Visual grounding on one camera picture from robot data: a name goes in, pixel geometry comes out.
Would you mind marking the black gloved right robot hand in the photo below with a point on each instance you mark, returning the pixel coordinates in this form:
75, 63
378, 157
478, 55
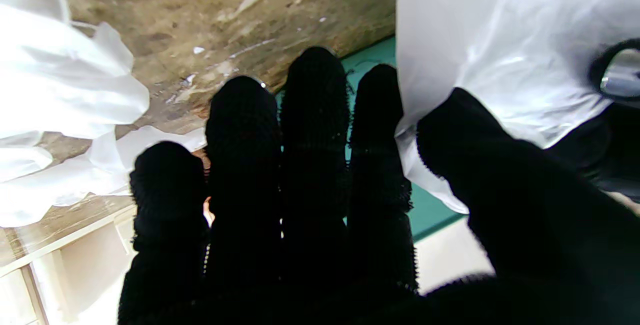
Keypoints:
300, 215

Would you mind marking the green plastic basket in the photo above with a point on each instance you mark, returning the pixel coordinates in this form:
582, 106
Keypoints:
435, 215

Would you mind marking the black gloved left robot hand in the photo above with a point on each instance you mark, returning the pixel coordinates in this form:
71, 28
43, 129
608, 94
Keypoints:
625, 135

